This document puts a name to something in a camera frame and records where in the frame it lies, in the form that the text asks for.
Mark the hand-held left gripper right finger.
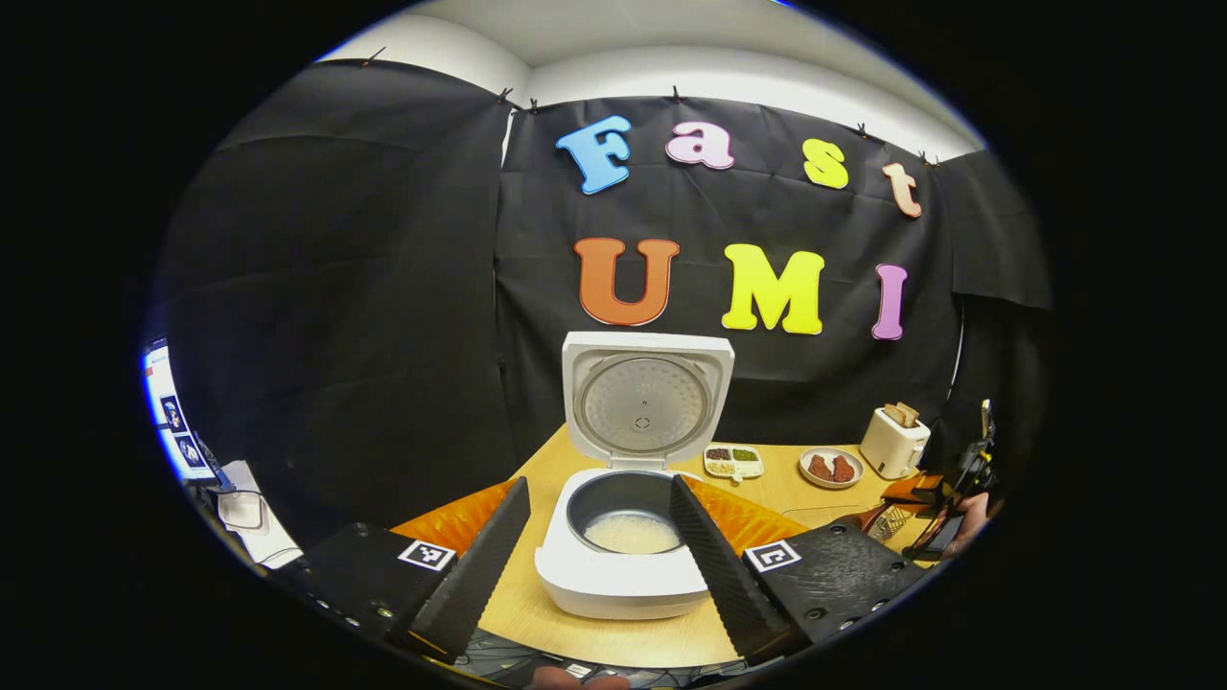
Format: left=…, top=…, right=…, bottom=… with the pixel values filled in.
left=668, top=474, right=933, bottom=667

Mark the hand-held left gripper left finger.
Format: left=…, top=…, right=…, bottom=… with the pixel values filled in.
left=276, top=476, right=532, bottom=664

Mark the metal wire chopstick holder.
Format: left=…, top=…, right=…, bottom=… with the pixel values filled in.
left=863, top=503, right=914, bottom=545

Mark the white rice cooker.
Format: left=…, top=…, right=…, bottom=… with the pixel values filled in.
left=534, top=331, right=736, bottom=621

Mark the white rice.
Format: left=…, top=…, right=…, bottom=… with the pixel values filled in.
left=583, top=510, right=683, bottom=555

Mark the white toaster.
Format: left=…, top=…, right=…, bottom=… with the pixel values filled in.
left=860, top=402, right=932, bottom=480

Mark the white round plate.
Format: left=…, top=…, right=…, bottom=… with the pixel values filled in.
left=799, top=448, right=865, bottom=490

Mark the white divided condiment dish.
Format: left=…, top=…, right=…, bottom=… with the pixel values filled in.
left=703, top=444, right=765, bottom=483

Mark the white sheet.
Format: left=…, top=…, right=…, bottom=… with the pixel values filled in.
left=216, top=460, right=303, bottom=568

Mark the black backdrop cloth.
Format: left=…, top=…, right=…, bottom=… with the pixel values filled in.
left=149, top=59, right=1055, bottom=566

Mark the computer monitor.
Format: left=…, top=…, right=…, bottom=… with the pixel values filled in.
left=144, top=340, right=220, bottom=482

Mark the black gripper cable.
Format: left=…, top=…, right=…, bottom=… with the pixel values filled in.
left=901, top=508, right=964, bottom=563

